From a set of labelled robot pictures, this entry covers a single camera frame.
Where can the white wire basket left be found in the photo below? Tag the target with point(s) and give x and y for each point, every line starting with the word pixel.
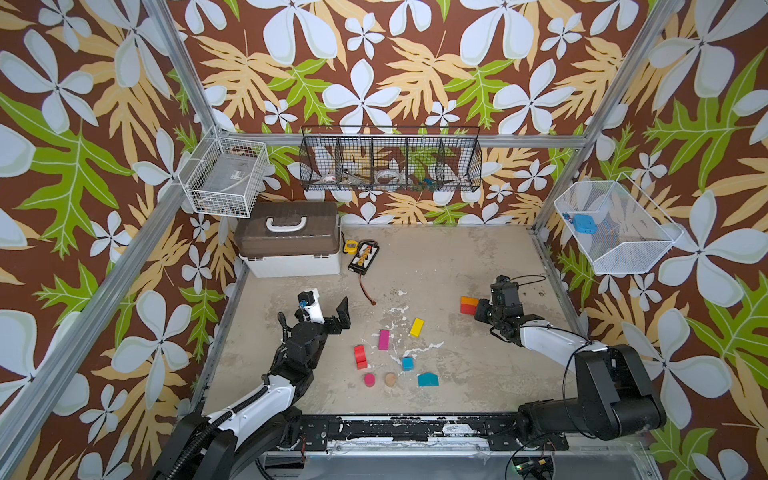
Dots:
pixel 223 176

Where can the small blue cube block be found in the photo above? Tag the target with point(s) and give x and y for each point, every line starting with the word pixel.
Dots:
pixel 408 363

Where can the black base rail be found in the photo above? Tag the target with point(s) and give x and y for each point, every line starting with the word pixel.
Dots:
pixel 495 431

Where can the red wood block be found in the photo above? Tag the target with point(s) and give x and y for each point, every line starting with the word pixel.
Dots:
pixel 468 309

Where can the teal arch block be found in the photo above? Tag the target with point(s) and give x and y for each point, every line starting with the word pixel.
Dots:
pixel 428 380

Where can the magenta wood block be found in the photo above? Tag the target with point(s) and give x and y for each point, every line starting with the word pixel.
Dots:
pixel 384 340

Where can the black wire basket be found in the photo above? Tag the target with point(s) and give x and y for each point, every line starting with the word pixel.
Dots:
pixel 390 158

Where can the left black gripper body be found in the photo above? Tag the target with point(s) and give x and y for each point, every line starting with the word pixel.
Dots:
pixel 321 333

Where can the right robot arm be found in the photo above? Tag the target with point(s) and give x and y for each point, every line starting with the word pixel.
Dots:
pixel 615 396

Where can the red arch block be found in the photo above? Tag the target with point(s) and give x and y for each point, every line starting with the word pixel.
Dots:
pixel 360 357

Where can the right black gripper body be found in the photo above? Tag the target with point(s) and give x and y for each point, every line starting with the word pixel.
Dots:
pixel 486 309

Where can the blue object in basket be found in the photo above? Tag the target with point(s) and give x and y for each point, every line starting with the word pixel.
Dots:
pixel 584 224

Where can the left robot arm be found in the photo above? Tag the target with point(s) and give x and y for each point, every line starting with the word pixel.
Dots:
pixel 222 444

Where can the yellow wood block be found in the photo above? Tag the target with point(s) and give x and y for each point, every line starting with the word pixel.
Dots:
pixel 416 328

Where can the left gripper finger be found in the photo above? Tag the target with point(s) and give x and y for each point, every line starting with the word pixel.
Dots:
pixel 285 329
pixel 342 320

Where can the white box brown lid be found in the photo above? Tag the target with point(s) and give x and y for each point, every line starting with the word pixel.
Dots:
pixel 290 239

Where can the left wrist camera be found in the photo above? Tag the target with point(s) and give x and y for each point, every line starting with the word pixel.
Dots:
pixel 309 308

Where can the black charger board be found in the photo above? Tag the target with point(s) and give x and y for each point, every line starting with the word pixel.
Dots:
pixel 364 256

